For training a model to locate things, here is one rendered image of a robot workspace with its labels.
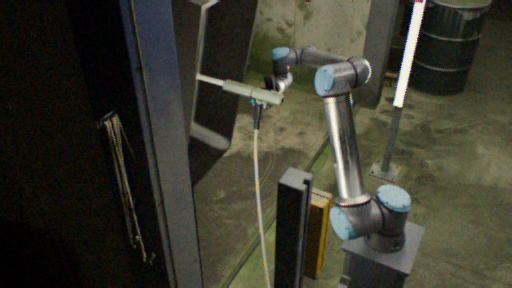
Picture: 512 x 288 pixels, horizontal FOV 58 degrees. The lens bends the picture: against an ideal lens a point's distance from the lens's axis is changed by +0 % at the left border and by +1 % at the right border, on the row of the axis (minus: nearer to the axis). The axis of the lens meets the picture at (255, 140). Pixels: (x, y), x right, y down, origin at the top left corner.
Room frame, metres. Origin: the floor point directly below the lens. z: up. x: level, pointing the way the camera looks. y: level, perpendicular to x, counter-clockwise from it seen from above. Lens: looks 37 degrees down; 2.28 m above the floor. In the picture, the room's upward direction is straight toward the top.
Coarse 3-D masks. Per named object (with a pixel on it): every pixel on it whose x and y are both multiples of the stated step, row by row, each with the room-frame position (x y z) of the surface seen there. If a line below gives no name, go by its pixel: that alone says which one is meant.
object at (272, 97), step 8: (208, 80) 2.02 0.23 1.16; (216, 80) 2.00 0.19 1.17; (224, 88) 1.96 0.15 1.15; (232, 88) 1.94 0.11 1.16; (240, 88) 1.93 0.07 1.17; (248, 88) 1.92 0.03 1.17; (256, 88) 1.92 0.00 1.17; (248, 96) 1.91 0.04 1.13; (256, 96) 1.88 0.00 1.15; (264, 96) 1.87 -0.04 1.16; (272, 96) 1.85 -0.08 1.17; (280, 96) 1.85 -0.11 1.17; (256, 104) 1.89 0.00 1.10; (280, 104) 1.84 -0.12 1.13; (256, 112) 1.88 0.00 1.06; (256, 120) 1.88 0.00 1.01; (256, 128) 1.88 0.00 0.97
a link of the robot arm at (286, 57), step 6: (276, 48) 2.23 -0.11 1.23; (282, 48) 2.22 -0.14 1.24; (288, 48) 2.21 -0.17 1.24; (276, 54) 2.16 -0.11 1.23; (282, 54) 2.16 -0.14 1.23; (288, 54) 2.18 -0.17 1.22; (294, 54) 2.19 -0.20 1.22; (276, 60) 2.16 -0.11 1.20; (282, 60) 2.15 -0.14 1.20; (288, 60) 2.16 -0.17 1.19; (294, 60) 2.17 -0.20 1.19; (276, 66) 2.15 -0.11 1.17; (282, 66) 2.15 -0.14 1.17; (288, 66) 2.17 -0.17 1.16; (276, 72) 2.15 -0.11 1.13; (282, 72) 2.14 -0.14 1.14; (288, 72) 2.16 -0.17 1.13
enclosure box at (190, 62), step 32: (192, 0) 1.78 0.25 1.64; (224, 0) 2.40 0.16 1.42; (256, 0) 2.31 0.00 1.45; (192, 32) 1.77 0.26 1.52; (224, 32) 2.40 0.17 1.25; (192, 64) 1.78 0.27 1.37; (224, 64) 2.40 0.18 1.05; (192, 96) 1.80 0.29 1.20; (224, 96) 2.41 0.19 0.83; (192, 128) 2.52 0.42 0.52; (224, 128) 2.41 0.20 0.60; (192, 160) 2.22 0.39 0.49
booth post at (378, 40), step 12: (372, 0) 3.62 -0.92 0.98; (384, 0) 3.58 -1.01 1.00; (396, 0) 3.60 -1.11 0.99; (372, 12) 3.61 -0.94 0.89; (384, 12) 3.57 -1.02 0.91; (396, 12) 3.69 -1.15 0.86; (372, 24) 3.61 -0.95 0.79; (384, 24) 3.56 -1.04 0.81; (372, 36) 3.60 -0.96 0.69; (384, 36) 3.55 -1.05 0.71; (372, 48) 3.59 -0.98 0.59; (384, 48) 3.54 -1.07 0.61; (372, 60) 3.58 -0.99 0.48; (384, 60) 3.57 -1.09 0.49; (372, 72) 3.57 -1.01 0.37; (384, 72) 3.65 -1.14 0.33; (372, 84) 3.57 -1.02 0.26; (360, 96) 3.61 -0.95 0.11; (372, 96) 3.56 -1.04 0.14; (372, 108) 3.55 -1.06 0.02
